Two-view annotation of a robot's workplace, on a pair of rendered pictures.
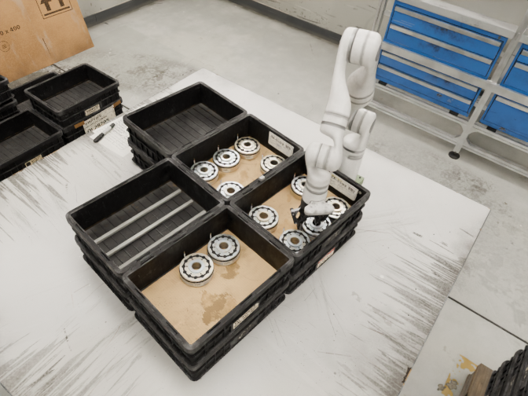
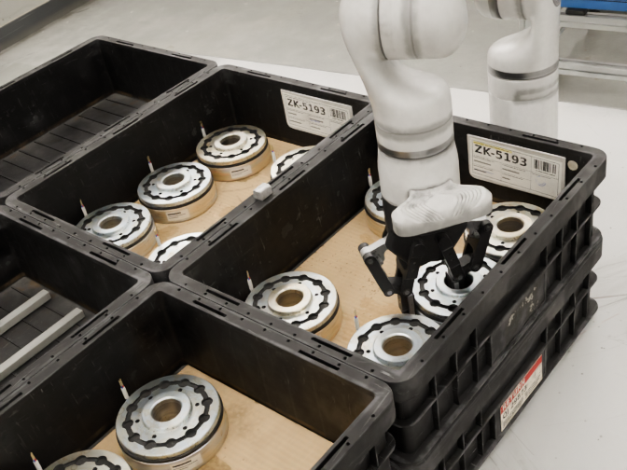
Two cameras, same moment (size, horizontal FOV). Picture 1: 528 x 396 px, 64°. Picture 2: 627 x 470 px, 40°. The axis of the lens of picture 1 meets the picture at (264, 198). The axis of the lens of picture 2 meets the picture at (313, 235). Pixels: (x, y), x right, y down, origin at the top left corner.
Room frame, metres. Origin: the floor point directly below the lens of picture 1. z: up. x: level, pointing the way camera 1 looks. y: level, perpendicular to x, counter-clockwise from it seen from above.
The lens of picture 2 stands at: (0.24, -0.13, 1.45)
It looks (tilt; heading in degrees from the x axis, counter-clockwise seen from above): 36 degrees down; 7
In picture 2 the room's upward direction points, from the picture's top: 11 degrees counter-clockwise
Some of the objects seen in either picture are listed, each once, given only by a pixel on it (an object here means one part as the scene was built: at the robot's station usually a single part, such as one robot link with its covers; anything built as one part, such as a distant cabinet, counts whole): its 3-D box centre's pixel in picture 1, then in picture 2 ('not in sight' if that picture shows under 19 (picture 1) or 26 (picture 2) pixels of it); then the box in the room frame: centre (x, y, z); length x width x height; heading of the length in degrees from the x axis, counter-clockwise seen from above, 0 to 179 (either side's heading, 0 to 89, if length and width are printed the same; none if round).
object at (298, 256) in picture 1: (302, 199); (394, 221); (0.97, -0.13, 0.92); 0.40 x 0.30 x 0.02; 141
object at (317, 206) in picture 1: (317, 195); (424, 168); (0.90, -0.16, 1.02); 0.11 x 0.09 x 0.06; 14
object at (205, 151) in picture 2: (247, 145); (230, 144); (1.29, 0.09, 0.86); 0.10 x 0.10 x 0.01
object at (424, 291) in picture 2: (316, 223); (459, 285); (0.93, -0.18, 0.86); 0.10 x 0.10 x 0.01
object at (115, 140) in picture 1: (132, 128); not in sight; (1.51, 0.63, 0.70); 0.33 x 0.23 x 0.01; 148
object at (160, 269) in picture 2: (239, 155); (199, 157); (1.16, 0.11, 0.92); 0.40 x 0.30 x 0.02; 141
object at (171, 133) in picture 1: (187, 126); (70, 141); (1.35, 0.34, 0.87); 0.40 x 0.30 x 0.11; 141
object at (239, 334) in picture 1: (211, 298); not in sight; (0.66, 0.13, 0.76); 0.40 x 0.30 x 0.12; 141
